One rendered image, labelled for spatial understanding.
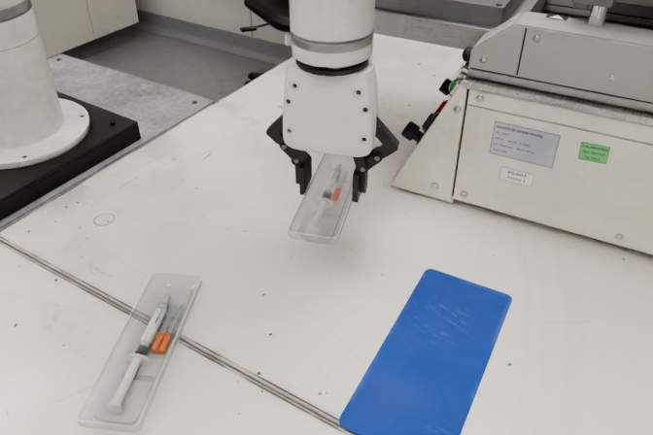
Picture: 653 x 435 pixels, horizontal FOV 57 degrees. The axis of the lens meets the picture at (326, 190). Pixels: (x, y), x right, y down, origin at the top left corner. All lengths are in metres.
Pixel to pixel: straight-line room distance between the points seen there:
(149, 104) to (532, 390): 0.76
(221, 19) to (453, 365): 2.83
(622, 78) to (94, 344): 0.60
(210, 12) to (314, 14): 2.76
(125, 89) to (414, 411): 0.79
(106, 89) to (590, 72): 0.81
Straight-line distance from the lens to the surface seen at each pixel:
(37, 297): 0.73
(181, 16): 3.48
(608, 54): 0.69
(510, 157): 0.74
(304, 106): 0.63
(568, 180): 0.75
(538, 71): 0.70
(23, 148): 0.93
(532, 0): 0.88
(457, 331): 0.64
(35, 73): 0.90
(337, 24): 0.58
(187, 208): 0.81
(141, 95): 1.12
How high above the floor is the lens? 1.22
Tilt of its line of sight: 35 degrees down
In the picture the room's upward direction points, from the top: straight up
